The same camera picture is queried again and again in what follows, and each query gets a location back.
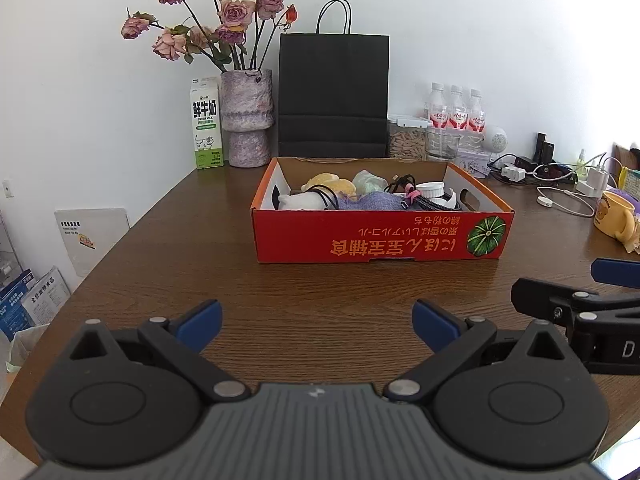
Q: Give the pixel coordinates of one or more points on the white round speaker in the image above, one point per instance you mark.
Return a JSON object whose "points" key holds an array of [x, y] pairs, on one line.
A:
{"points": [[495, 140]]}

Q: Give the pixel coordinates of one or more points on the left water bottle red label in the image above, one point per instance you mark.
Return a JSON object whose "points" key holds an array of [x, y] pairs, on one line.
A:
{"points": [[437, 107]]}

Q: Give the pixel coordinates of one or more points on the water bottle red label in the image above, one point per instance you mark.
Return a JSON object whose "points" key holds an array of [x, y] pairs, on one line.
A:
{"points": [[476, 120], [437, 107], [458, 115]]}

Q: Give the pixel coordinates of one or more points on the metal wire shelf rack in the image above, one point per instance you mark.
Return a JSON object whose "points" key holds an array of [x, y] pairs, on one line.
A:
{"points": [[10, 266]]}

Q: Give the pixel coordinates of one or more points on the black paper shopping bag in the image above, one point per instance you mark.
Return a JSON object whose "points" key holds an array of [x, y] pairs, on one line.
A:
{"points": [[333, 92]]}

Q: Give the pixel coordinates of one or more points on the green white milk carton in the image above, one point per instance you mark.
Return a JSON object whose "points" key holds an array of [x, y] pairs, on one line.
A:
{"points": [[206, 127]]}

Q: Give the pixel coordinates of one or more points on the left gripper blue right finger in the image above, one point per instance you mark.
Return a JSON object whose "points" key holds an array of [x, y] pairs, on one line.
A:
{"points": [[435, 326]]}

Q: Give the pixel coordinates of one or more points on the blue white boxes on floor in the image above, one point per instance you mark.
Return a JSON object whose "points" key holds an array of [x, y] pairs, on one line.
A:
{"points": [[27, 302]]}

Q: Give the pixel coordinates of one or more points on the clear container of seeds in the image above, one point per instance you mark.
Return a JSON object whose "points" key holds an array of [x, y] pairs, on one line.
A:
{"points": [[407, 137]]}

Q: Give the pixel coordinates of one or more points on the yellow mug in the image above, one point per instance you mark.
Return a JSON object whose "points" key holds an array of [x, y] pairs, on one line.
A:
{"points": [[615, 217]]}

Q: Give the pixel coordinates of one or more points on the white floral tin box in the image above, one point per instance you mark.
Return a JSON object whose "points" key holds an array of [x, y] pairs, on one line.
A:
{"points": [[475, 163]]}

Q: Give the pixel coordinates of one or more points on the dried pink rose bouquet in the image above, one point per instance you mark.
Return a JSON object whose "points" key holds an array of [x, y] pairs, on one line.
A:
{"points": [[231, 34]]}

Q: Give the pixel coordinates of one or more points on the purple textured vase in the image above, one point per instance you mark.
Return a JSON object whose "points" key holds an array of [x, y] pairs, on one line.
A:
{"points": [[246, 113]]}

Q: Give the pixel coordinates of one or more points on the large white bottle cap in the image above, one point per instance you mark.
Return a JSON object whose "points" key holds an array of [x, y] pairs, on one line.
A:
{"points": [[432, 189]]}

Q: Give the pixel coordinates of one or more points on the right water bottle red label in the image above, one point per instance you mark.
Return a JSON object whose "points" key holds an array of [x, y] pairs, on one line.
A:
{"points": [[476, 120]]}

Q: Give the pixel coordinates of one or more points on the white board leaning on wall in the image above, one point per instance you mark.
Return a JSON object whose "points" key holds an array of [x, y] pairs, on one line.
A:
{"points": [[89, 234]]}

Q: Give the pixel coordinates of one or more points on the black devices by wall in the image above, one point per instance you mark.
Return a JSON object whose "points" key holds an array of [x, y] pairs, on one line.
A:
{"points": [[544, 150]]}

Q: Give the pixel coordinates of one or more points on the middle water bottle red label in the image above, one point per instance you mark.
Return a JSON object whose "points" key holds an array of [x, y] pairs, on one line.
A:
{"points": [[458, 115]]}

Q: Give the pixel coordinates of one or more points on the red orange cardboard box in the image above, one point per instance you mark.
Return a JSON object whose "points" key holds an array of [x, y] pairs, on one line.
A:
{"points": [[478, 230]]}

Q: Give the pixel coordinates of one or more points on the white power adapter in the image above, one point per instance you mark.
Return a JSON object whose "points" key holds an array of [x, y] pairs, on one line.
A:
{"points": [[513, 173]]}

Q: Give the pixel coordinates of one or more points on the translucent plastic bag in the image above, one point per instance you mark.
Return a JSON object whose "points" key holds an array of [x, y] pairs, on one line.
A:
{"points": [[365, 183]]}

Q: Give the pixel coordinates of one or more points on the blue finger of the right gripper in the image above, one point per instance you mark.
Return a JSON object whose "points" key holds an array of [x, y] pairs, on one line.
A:
{"points": [[623, 273], [546, 301]]}

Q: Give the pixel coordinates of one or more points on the white yellow plush alpaca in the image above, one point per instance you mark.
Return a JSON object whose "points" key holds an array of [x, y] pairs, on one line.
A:
{"points": [[321, 192]]}

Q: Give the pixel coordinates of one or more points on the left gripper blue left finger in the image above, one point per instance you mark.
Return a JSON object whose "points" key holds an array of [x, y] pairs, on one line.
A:
{"points": [[197, 328]]}

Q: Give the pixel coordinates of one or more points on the purple fabric pouch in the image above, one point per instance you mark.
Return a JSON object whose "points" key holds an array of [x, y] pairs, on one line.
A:
{"points": [[374, 201]]}

